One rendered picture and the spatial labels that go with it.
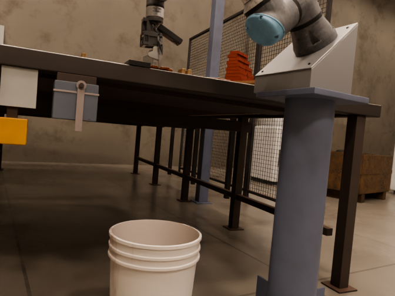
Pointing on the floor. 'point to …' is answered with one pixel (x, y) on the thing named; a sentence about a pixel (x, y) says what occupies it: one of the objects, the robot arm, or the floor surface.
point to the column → (301, 189)
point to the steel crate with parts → (370, 174)
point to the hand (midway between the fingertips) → (157, 68)
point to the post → (204, 170)
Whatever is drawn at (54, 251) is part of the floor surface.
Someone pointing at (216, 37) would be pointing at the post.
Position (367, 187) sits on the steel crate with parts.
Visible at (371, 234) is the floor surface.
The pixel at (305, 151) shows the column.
